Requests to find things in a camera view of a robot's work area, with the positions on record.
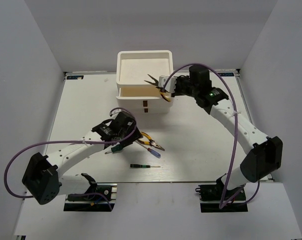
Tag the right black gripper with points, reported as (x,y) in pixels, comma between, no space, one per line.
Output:
(179,78)

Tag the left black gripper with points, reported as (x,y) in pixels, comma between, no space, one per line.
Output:
(136,135)

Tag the yellow black needle-nose pliers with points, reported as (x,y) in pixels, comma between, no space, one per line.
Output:
(156,83)

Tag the white drawer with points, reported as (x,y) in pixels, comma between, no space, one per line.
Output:
(141,97)

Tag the blue red handled screwdriver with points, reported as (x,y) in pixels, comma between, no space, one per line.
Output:
(151,151)

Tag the slim black green screwdriver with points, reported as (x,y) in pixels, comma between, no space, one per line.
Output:
(142,166)

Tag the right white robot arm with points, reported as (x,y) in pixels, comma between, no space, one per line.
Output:
(263,153)

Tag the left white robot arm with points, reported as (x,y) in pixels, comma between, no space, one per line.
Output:
(45,176)

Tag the stubby green screwdriver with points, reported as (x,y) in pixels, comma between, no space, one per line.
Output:
(114,149)

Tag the white drawer cabinet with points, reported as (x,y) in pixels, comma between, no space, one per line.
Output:
(132,70)

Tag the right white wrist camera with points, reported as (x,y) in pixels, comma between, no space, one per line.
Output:
(168,85)

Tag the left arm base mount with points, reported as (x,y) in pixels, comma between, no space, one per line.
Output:
(98,198)

